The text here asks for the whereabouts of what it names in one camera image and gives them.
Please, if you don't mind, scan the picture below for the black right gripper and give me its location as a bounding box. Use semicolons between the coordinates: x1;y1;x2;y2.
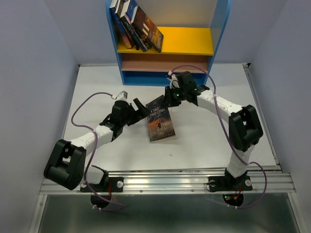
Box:
159;85;187;108

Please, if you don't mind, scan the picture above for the dark purple cover book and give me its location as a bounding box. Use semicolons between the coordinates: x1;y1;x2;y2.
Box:
146;95;176;143

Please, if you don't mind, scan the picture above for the Kate DiCamillo dark book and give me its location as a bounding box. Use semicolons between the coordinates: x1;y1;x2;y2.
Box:
131;6;164;53

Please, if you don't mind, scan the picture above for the Animal Farm book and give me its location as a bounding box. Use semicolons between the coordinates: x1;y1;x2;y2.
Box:
125;0;146;49

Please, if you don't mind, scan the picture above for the Three Days to See book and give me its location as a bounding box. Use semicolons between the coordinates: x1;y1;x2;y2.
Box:
116;0;143;50

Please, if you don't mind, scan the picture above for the Jane Eyre blue book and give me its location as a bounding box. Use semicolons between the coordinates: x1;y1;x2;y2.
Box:
109;0;133;49

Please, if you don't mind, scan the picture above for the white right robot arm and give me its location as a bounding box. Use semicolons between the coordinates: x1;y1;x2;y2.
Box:
161;71;263;192

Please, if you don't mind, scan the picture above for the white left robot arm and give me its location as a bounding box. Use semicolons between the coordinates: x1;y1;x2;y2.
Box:
44;99;151;190

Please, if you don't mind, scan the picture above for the blue bookshelf with coloured shelves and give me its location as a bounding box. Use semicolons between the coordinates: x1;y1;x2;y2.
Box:
105;0;231;86

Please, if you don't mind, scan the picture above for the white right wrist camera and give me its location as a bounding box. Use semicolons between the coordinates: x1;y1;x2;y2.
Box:
167;71;180;89

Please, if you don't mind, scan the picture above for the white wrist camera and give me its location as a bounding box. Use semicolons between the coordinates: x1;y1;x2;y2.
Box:
111;91;128;101
167;71;180;89

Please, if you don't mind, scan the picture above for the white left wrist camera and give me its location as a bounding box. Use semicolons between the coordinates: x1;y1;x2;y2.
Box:
111;91;128;101

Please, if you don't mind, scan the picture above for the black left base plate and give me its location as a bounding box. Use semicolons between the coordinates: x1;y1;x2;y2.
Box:
90;177;124;193

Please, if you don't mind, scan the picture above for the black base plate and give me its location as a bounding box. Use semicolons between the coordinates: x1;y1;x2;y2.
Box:
208;176;253;192
90;177;124;193

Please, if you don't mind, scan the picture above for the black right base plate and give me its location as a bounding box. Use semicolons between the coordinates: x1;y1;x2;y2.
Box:
208;176;253;192

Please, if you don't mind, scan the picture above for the aluminium rail frame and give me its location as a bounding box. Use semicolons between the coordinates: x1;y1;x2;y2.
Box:
31;64;308;233

